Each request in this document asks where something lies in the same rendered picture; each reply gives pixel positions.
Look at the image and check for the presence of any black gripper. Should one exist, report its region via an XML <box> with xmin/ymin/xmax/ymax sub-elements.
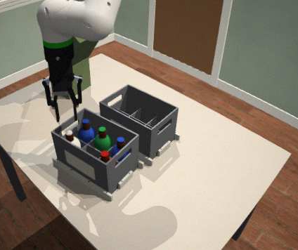
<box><xmin>42</xmin><ymin>60</ymin><xmax>82</xmax><ymax>122</ymax></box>

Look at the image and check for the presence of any red bottle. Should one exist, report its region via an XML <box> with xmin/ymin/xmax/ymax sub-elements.
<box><xmin>100</xmin><ymin>151</ymin><xmax>111</xmax><ymax>163</ymax></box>

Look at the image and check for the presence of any grey divided crate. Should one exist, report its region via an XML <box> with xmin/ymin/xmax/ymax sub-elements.
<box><xmin>54</xmin><ymin>111</ymin><xmax>139</xmax><ymax>194</ymax></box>
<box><xmin>101</xmin><ymin>86</ymin><xmax>179</xmax><ymax>159</ymax></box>

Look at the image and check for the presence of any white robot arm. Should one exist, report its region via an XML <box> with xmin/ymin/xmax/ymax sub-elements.
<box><xmin>37</xmin><ymin>0</ymin><xmax>122</xmax><ymax>96</ymax></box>

